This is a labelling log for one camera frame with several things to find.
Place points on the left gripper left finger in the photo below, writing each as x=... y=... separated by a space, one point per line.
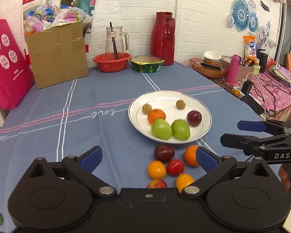
x=81 y=169

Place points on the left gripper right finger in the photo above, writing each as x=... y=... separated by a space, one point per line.
x=217 y=170

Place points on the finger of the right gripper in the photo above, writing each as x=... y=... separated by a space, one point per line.
x=269 y=127
x=250 y=145

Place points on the orange with long stem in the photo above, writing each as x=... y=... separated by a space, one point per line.
x=189 y=155

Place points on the small orange front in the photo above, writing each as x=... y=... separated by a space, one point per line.
x=183 y=181

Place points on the small orange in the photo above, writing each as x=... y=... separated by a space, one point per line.
x=183 y=181
x=235 y=92
x=156 y=170

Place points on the bright red small fruit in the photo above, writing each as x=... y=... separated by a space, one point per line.
x=175 y=167

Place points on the small green apple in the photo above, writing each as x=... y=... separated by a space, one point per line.
x=181 y=129

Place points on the dark red plum front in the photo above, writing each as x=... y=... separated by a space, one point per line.
x=194 y=118

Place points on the dark red plum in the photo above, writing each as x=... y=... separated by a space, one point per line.
x=163 y=153
x=194 y=118

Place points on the dark red plum back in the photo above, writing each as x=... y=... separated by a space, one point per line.
x=163 y=153

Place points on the small orange back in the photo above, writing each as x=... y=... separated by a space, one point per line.
x=156 y=170

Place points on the red yellow small fruit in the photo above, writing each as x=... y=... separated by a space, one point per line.
x=157 y=183

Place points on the large green apple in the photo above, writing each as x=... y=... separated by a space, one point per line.
x=161 y=129

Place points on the yellow longan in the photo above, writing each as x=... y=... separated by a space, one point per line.
x=180 y=104
x=146 y=108

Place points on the mandarin with green calyx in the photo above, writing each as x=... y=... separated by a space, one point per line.
x=156 y=114

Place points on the pink floral table cover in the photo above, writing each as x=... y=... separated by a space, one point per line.
x=273 y=96

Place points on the black power adapter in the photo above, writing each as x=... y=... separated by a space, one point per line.
x=246 y=87

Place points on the small orange on side table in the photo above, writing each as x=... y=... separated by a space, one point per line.
x=235 y=92

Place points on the black bottle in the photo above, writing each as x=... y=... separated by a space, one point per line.
x=263 y=58

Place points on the pink thermos bottle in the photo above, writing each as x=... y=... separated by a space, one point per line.
x=235 y=63

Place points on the orange snack bag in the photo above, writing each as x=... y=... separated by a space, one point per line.
x=249 y=47

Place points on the white round plate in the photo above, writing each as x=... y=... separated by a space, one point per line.
x=166 y=101

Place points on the red plastic basket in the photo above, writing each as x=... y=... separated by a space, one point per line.
x=107 y=63

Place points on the pink tote bag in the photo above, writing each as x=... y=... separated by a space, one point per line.
x=16 y=77

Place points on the brown cardboard box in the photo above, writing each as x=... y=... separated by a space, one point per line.
x=57 y=55

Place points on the blue paper fan decoration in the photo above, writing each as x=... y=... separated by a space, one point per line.
x=243 y=16

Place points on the black stirrer in pitcher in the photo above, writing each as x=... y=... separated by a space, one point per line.
x=113 y=42

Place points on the green instant noodle bowl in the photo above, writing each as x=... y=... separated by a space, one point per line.
x=146 y=63

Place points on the glass pitcher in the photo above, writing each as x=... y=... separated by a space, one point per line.
x=121 y=40

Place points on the red thermos jug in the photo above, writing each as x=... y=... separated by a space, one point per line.
x=163 y=37

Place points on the floral cloth in box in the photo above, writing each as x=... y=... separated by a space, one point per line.
x=44 y=18

